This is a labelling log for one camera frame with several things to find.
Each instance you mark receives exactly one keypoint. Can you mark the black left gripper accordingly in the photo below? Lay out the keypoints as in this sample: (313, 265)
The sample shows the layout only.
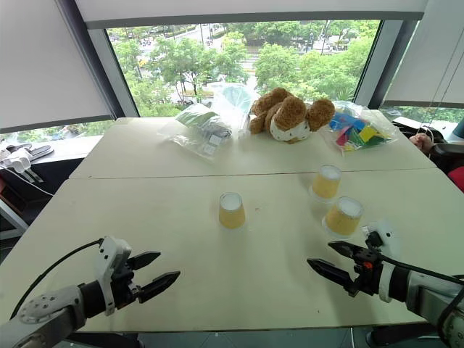
(123, 284)

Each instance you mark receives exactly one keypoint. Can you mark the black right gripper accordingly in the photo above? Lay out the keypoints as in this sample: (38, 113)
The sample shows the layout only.
(366, 273)

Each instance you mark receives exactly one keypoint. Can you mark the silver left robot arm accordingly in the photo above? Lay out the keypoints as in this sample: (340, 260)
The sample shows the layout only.
(47, 308)

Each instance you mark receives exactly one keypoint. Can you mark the bystander's black-sleeved forearm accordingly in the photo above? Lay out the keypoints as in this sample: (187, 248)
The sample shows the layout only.
(449, 156)

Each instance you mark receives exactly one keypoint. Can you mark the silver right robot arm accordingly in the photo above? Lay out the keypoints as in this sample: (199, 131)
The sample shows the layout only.
(427, 293)

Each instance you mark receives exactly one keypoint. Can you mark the bystander's hand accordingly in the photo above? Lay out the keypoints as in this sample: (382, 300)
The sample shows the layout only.
(420, 142)

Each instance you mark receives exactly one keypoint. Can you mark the yellow paper cup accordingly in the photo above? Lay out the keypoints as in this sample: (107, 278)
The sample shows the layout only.
(342, 219)
(232, 215)
(326, 185)

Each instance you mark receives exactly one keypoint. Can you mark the dark rounded shape under table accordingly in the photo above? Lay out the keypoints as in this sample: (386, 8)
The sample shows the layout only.
(398, 335)

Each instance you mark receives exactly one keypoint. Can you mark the bag of coloured blocks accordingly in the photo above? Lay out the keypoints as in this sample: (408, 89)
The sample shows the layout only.
(357, 132)

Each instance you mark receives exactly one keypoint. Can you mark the dark side desk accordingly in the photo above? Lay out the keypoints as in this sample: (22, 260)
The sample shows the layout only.
(40, 195)

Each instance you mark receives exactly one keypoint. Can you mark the red clothing of bystander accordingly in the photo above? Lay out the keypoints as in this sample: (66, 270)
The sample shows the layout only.
(457, 179)

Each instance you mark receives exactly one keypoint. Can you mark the plastic bag with green contents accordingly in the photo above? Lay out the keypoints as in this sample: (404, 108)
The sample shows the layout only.
(201, 134)

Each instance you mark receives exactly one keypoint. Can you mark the brown teddy bear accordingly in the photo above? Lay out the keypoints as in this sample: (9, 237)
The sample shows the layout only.
(290, 112)

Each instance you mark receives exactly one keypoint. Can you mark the black flat item on sill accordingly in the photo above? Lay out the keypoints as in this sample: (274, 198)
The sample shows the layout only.
(38, 150)

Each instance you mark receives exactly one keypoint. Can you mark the white device on sill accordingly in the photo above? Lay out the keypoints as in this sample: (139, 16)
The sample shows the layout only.
(16, 159)

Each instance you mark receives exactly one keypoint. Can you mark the blue object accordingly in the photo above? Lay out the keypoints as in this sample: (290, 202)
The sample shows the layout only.
(459, 129)

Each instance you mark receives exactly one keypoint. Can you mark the clear bag with teal item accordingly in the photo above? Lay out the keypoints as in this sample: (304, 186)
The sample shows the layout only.
(232, 98)

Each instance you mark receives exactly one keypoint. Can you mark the white roller blind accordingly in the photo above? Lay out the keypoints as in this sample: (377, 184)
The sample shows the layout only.
(40, 65)
(431, 54)
(253, 9)

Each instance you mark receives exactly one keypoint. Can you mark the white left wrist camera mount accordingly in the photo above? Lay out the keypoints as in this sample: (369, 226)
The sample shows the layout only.
(108, 250)

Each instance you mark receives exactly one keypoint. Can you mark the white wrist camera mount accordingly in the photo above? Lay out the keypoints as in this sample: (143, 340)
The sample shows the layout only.
(108, 250)
(386, 232)

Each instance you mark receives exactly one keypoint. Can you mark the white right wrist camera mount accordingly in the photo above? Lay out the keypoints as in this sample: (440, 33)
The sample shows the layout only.
(386, 232)

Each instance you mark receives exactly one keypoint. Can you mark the dark window frame post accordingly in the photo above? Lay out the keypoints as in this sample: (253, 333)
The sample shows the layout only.
(94, 61)
(388, 61)

